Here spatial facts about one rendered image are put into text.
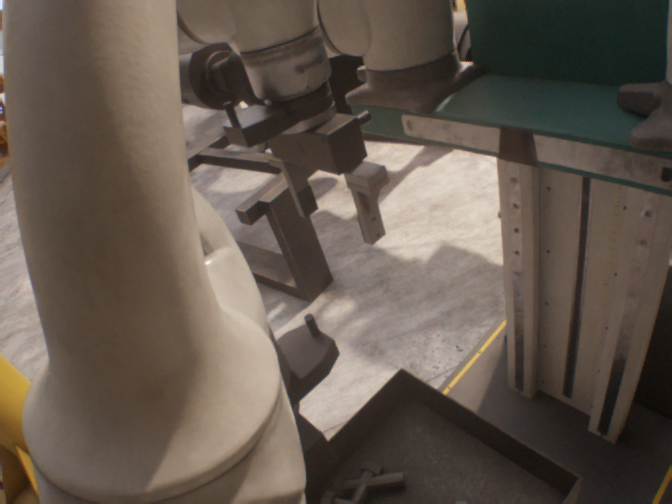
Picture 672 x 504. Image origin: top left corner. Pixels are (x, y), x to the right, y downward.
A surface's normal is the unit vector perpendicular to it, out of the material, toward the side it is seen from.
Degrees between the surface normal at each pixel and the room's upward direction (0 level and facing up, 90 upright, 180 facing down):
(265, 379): 55
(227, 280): 64
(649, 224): 90
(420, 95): 14
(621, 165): 90
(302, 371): 0
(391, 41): 93
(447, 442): 0
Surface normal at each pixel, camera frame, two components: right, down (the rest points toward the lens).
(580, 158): -0.69, 0.58
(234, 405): 0.69, -0.37
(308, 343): -0.25, -0.76
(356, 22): -0.41, 0.68
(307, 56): 0.63, 0.35
